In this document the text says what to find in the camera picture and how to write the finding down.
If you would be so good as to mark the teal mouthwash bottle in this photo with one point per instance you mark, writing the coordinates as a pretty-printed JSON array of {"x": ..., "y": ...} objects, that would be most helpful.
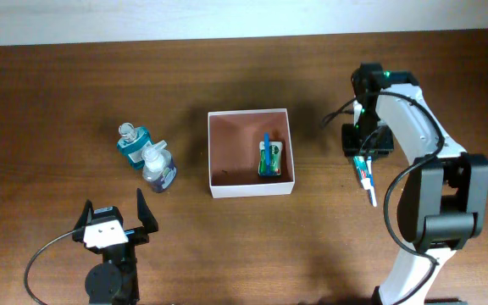
[{"x": 133, "y": 140}]

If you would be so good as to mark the blue and white toothbrush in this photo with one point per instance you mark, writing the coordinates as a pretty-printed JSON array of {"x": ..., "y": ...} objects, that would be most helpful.
[{"x": 371, "y": 188}]

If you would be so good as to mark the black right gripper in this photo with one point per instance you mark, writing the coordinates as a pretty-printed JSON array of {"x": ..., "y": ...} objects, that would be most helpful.
[{"x": 351, "y": 145}]

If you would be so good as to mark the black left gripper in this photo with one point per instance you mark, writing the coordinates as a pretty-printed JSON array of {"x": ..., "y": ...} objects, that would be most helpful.
[{"x": 141, "y": 235}]

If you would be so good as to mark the toothpaste tube white cap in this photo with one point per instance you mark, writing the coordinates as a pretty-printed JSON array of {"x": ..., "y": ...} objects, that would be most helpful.
[{"x": 362, "y": 172}]

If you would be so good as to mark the white cardboard box pink interior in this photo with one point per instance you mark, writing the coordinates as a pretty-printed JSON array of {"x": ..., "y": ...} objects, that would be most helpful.
[{"x": 234, "y": 153}]

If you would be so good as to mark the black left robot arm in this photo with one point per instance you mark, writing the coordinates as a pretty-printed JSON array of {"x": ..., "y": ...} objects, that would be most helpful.
[{"x": 114, "y": 281}]

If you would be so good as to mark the green soap packet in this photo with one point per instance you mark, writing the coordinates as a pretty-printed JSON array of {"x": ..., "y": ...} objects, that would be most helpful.
[{"x": 276, "y": 148}]

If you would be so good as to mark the blue disposable razor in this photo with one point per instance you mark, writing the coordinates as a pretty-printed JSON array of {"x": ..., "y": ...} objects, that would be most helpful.
[{"x": 266, "y": 147}]

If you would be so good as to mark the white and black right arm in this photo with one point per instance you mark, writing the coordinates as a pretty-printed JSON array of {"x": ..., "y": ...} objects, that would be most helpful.
[{"x": 435, "y": 205}]

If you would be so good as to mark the clear foaming soap pump bottle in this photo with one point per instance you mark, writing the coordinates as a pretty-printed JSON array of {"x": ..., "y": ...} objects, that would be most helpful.
[{"x": 159, "y": 169}]

